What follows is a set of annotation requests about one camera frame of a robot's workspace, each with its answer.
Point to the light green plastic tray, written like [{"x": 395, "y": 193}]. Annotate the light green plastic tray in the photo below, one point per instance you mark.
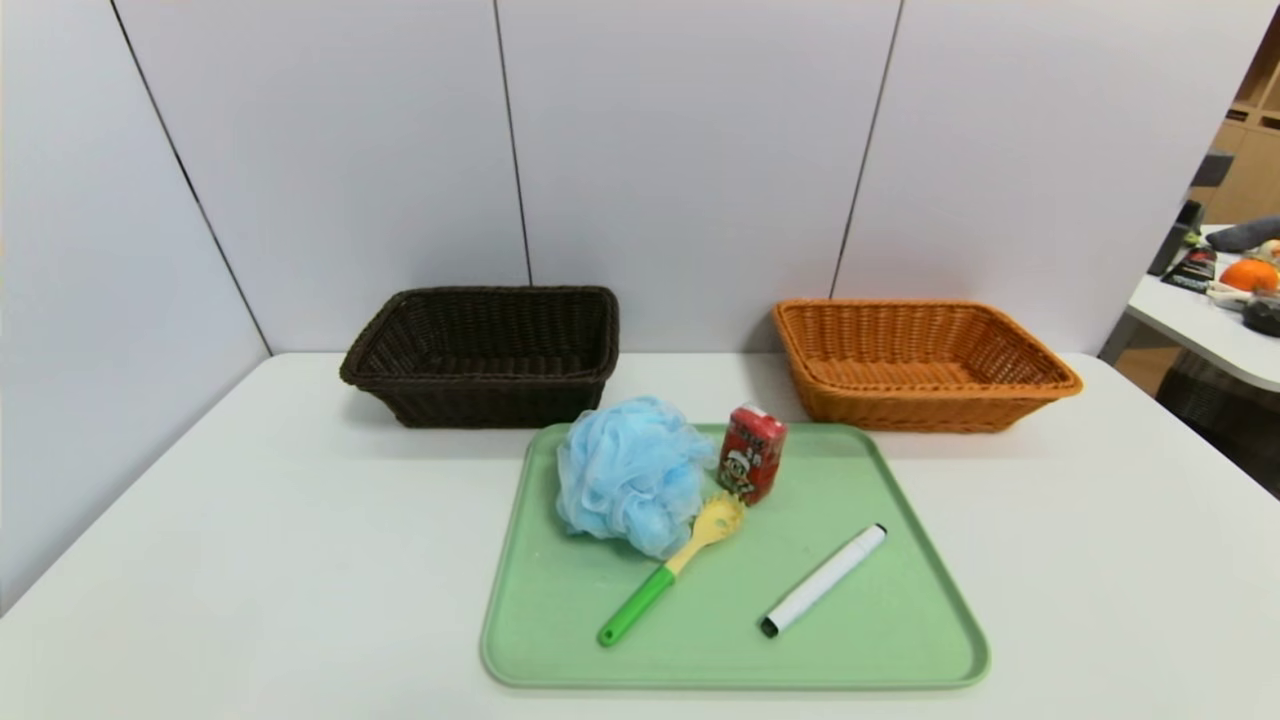
[{"x": 850, "y": 620}]

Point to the wooden shelf unit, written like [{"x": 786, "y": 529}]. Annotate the wooden shelf unit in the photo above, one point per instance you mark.
[{"x": 1250, "y": 170}]

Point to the white marker pen black cap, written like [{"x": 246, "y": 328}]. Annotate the white marker pen black cap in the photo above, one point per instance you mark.
[{"x": 820, "y": 583}]

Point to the grey cloth item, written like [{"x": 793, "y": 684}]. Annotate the grey cloth item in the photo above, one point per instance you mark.
[{"x": 1250, "y": 234}]

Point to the dark brown wicker basket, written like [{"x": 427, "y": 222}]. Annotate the dark brown wicker basket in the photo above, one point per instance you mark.
[{"x": 480, "y": 395}]

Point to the orange round fruit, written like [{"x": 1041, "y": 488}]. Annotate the orange round fruit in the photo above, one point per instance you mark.
[{"x": 1250, "y": 275}]

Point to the black stand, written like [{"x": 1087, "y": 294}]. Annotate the black stand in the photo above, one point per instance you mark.
[{"x": 1180, "y": 230}]

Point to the dark round object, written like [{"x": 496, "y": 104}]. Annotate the dark round object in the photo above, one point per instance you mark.
[{"x": 1265, "y": 315}]

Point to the black printed packet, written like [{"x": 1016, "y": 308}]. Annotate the black printed packet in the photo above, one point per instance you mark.
[{"x": 1190, "y": 272}]

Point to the white side table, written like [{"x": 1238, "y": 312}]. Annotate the white side table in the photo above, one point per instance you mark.
[{"x": 1200, "y": 325}]

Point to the blue mesh bath sponge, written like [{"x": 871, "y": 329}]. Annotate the blue mesh bath sponge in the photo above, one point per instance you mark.
[{"x": 630, "y": 470}]

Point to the orange wicker basket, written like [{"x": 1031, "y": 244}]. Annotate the orange wicker basket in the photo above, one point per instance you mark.
[{"x": 900, "y": 405}]

